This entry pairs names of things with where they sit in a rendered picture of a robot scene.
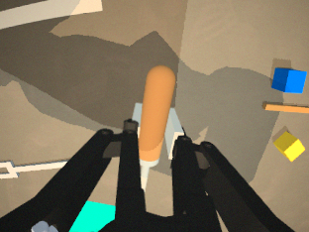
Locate metal hook with wooden handle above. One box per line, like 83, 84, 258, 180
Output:
139, 64, 176, 191

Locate orange thin stick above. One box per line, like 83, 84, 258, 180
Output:
262, 103, 309, 113

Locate teal flat square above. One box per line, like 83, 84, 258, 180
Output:
69, 201, 115, 232

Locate blue cube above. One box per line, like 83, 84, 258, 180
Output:
271, 68, 307, 93

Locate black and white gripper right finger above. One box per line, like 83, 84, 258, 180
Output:
164, 108, 295, 232

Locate yellow cube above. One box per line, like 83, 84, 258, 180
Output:
273, 132, 305, 162

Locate pale grey flat bar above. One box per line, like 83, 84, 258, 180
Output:
0, 0, 103, 30

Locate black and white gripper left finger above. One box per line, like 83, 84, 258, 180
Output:
0, 103, 149, 232

